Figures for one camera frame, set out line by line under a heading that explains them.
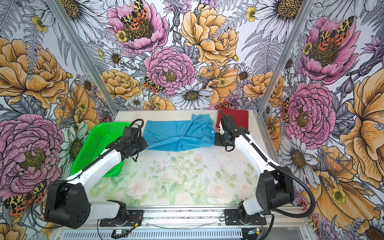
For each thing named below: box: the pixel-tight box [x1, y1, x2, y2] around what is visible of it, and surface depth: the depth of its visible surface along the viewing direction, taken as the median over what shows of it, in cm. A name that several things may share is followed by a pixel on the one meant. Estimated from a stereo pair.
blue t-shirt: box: [143, 114, 216, 151], surface depth 110 cm
